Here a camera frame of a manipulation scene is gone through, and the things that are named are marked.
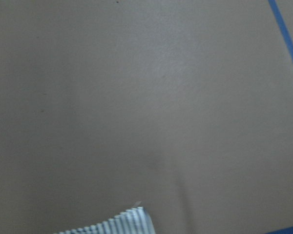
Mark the striped polo shirt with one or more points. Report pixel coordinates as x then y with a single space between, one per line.
132 221

